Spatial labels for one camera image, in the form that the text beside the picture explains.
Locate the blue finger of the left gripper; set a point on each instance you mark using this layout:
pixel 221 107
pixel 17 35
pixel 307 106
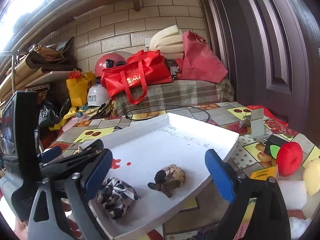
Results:
pixel 50 154
pixel 91 149

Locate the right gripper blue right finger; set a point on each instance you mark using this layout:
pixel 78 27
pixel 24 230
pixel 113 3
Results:
pixel 269 219

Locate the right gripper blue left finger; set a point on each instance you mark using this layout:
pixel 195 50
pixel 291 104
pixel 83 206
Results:
pixel 83 186

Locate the leopard print fabric bundle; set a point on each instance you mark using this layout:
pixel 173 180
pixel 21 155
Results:
pixel 116 197

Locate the pale yellow foam sponge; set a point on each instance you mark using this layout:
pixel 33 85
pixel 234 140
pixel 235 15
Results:
pixel 311 176

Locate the person's left hand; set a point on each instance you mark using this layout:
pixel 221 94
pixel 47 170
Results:
pixel 21 228

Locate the phone on left gripper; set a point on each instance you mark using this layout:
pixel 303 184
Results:
pixel 18 143

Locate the yellow tissue pack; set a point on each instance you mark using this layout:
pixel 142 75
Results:
pixel 265 173

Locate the white foam block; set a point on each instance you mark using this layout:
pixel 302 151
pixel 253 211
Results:
pixel 294 193

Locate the black plastic bag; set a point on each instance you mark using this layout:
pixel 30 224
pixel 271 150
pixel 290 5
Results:
pixel 50 114

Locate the red plush apple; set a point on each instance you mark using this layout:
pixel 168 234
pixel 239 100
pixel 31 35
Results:
pixel 289 158

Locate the fruit pattern tablecloth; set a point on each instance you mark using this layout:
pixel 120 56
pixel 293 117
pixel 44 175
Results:
pixel 206 208

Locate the black green small box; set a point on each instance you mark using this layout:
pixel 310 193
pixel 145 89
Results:
pixel 273 145

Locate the white cardboard tray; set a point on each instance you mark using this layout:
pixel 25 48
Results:
pixel 147 146

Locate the yellow shopping bag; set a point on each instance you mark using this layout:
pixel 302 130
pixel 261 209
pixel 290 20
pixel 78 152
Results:
pixel 78 84

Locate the white helmet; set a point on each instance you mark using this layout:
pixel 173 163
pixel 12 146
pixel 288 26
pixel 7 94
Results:
pixel 97 95

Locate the brown braided fabric knot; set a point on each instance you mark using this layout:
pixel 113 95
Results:
pixel 168 179

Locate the grey metal phone stand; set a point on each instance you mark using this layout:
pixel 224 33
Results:
pixel 254 120

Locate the pink helmet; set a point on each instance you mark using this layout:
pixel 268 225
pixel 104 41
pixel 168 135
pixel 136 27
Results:
pixel 109 60

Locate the large red tote bag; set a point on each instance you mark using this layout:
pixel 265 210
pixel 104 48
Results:
pixel 141 70

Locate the plaid cloth covered box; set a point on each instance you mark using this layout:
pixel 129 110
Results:
pixel 179 93

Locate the red nonwoven bag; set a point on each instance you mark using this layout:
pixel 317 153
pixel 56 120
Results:
pixel 199 62

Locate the cream foam roll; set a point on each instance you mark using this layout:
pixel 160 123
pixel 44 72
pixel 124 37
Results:
pixel 169 42

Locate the wooden wall shelf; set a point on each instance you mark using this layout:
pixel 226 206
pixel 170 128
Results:
pixel 33 65

